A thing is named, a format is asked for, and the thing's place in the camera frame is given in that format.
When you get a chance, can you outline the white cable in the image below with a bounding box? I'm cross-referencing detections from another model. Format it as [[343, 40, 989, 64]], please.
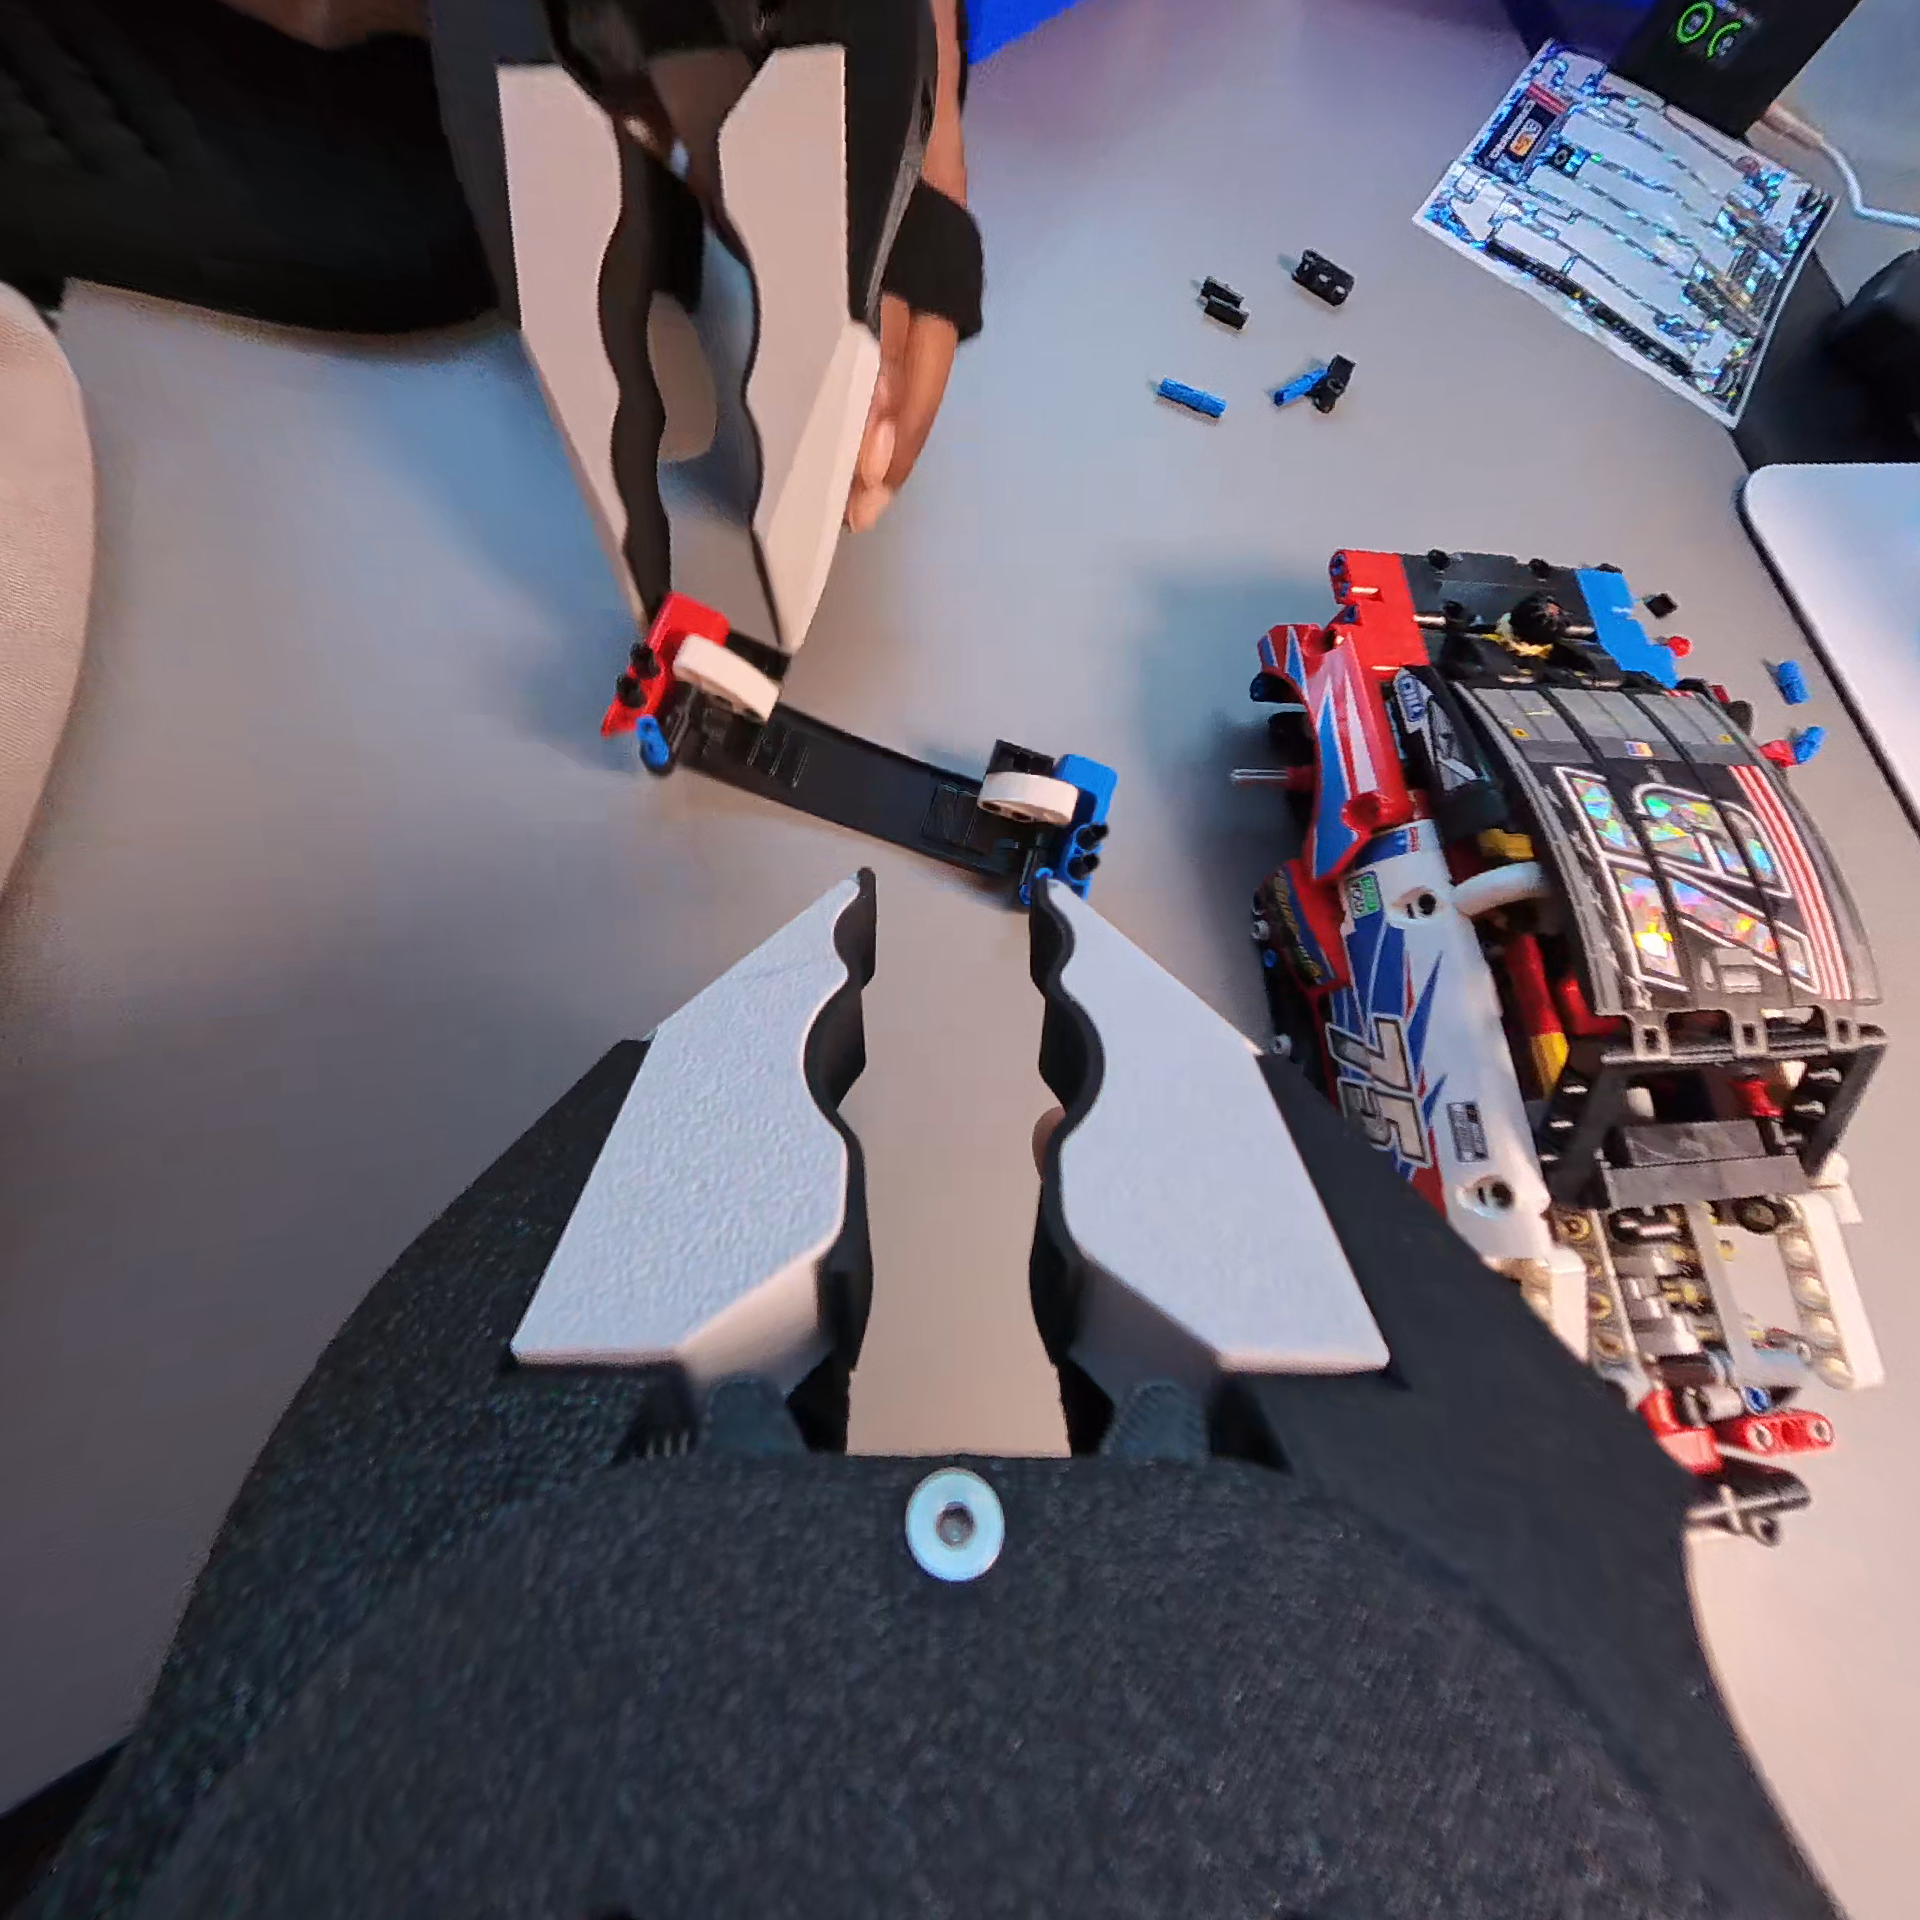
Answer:
[[1747, 108, 1920, 230]]

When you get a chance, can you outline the black wrist rest pad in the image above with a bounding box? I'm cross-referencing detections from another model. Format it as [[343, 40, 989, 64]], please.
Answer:
[[0, 0, 505, 335]]

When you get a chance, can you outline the blue bin with tag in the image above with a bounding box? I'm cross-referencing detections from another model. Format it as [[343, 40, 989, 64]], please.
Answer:
[[959, 0, 1081, 62]]

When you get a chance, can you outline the red lego piece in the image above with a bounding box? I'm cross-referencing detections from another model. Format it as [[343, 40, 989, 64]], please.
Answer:
[[599, 592, 731, 740]]

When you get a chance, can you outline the black power bank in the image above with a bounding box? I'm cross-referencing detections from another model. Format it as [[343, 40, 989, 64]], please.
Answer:
[[1605, 0, 1854, 140]]

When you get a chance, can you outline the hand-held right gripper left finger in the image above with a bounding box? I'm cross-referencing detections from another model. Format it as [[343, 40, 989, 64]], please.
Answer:
[[508, 871, 880, 1453]]

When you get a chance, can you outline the black lego spoiler assembly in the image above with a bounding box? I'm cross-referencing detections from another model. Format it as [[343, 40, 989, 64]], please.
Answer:
[[599, 592, 1119, 911]]

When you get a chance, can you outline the person's left hand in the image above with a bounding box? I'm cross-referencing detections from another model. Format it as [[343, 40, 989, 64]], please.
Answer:
[[843, 285, 965, 536]]

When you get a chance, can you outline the black desk mat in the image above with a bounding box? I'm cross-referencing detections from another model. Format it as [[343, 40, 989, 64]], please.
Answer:
[[1732, 224, 1920, 471]]

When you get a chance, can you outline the shiny sticker sheet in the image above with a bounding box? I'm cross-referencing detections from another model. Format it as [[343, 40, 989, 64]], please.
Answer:
[[1413, 39, 1836, 425]]

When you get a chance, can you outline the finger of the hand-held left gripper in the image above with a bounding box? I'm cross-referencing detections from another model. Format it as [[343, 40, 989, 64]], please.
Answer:
[[704, 40, 885, 648], [496, 64, 675, 608]]

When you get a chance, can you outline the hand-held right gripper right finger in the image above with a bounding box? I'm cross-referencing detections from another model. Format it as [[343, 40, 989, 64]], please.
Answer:
[[1029, 879, 1391, 1453]]

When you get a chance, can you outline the red white blue lego car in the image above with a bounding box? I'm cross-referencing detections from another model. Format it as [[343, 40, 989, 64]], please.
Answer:
[[1230, 543, 1892, 1549]]

